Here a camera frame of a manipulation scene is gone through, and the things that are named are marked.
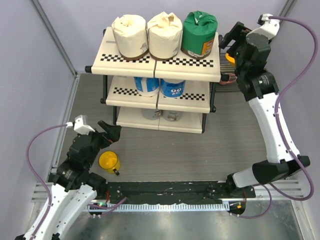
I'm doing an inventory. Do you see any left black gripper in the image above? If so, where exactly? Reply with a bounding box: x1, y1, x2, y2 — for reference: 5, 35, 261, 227
80, 120, 122, 168

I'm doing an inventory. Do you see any green paper roll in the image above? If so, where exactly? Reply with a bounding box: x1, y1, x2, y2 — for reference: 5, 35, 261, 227
180, 11, 218, 60

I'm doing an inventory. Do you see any grey paper roll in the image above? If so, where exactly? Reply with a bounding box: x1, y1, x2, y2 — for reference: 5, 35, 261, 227
162, 110, 183, 122
142, 108, 162, 121

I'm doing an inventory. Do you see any blue roll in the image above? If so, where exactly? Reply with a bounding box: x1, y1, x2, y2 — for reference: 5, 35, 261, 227
160, 78, 186, 98
134, 77, 160, 97

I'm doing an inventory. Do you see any blue roll front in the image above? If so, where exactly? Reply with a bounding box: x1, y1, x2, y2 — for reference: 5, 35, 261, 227
160, 78, 186, 98

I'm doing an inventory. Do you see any cream paper roll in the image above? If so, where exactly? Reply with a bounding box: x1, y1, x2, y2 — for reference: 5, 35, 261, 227
147, 11, 183, 60

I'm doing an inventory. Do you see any cream roll with brown band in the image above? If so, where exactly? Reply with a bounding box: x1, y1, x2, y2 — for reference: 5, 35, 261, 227
111, 14, 149, 61

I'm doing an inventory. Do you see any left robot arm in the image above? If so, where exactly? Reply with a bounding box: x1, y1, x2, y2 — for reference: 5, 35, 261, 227
16, 115, 122, 240

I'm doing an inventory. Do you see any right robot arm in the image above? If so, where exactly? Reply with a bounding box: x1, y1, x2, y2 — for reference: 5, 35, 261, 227
219, 20, 310, 198

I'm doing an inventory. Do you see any cream three-tier checkered shelf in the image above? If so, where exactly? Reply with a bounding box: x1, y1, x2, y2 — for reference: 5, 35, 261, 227
85, 27, 221, 134

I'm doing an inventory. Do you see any yellow bowl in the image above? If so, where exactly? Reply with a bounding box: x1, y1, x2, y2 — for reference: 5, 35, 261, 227
225, 53, 236, 67

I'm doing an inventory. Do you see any pink object in rack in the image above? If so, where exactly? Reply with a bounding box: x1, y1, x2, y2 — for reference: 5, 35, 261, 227
219, 73, 237, 86

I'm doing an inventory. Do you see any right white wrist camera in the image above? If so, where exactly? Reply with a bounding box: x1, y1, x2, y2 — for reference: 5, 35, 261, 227
248, 13, 280, 40

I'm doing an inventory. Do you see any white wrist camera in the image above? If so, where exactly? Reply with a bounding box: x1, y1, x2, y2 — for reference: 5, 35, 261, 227
248, 13, 280, 40
66, 114, 96, 135

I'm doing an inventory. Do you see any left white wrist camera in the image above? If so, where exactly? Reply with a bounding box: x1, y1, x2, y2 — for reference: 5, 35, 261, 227
66, 114, 96, 135

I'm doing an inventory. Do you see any yellow cup with handle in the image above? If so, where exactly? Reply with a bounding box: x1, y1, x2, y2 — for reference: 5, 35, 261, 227
98, 151, 121, 176

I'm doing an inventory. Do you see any black wire basket rack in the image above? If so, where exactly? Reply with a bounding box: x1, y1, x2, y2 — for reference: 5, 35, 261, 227
209, 32, 240, 93

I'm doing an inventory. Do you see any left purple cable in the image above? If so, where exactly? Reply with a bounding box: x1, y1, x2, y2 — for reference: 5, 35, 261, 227
26, 124, 128, 240

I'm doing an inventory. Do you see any purple cable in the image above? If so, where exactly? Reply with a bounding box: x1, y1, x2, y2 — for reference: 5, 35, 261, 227
237, 15, 318, 220
26, 124, 128, 240

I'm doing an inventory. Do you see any white slotted cable duct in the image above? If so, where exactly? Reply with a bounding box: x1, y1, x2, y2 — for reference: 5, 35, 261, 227
86, 202, 230, 212

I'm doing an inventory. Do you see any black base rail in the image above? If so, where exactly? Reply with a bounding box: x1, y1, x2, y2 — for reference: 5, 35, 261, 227
105, 181, 256, 205

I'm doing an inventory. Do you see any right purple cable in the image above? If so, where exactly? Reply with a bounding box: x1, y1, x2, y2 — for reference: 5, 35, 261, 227
237, 15, 318, 220

